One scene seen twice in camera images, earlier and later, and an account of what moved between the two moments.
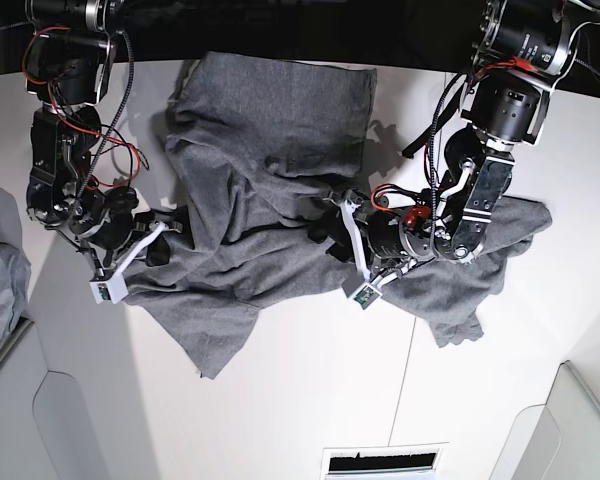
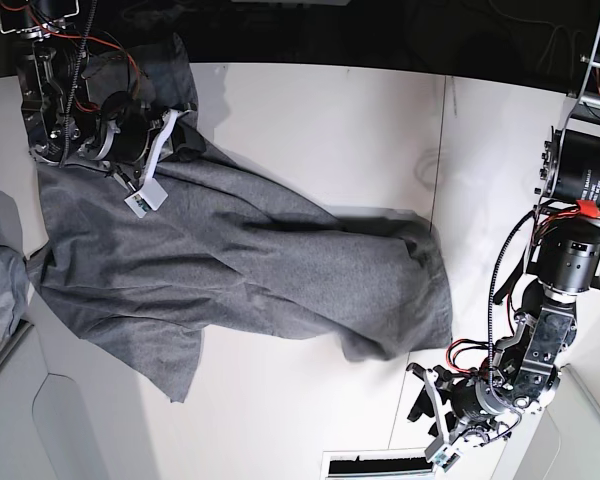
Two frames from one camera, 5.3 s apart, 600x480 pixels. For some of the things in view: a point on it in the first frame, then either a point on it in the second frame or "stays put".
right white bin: [569, 437] stays put
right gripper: [376, 233] → [462, 403]
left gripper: [109, 221] → [133, 131]
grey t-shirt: [259, 147] → [230, 250]
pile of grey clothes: [6, 276] stays put
